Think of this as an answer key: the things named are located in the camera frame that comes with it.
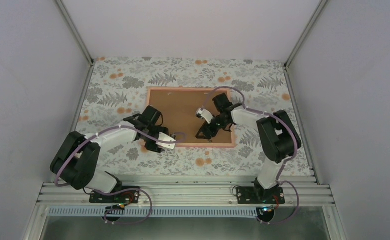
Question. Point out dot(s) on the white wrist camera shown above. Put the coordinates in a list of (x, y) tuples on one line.
[(165, 141), (204, 114)]

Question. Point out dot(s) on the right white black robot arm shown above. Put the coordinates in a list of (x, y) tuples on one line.
[(278, 138)]

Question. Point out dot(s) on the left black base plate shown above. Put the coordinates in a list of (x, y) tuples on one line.
[(126, 195)]

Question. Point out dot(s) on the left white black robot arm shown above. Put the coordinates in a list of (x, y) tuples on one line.
[(75, 163)]

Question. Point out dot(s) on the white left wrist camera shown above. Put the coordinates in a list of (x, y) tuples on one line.
[(165, 141)]

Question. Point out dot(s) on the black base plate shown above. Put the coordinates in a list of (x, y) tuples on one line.
[(126, 195), (252, 195)]

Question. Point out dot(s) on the brown cardboard backing board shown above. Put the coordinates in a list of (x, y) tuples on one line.
[(178, 112)]

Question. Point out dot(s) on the aluminium mounting rail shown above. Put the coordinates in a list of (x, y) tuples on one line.
[(196, 191)]

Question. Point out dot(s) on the floral patterned table mat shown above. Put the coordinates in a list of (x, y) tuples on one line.
[(118, 89)]

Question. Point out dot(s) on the pink wooden picture frame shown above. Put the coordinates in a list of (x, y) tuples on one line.
[(194, 145)]

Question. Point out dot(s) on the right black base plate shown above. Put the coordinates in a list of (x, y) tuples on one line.
[(252, 195)]

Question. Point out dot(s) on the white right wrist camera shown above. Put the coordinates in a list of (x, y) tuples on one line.
[(204, 114)]

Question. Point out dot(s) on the grey slotted cable duct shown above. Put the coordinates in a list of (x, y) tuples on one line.
[(159, 212)]

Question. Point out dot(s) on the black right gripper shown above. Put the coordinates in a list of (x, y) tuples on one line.
[(208, 130)]

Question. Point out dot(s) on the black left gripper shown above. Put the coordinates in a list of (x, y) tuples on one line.
[(152, 148)]

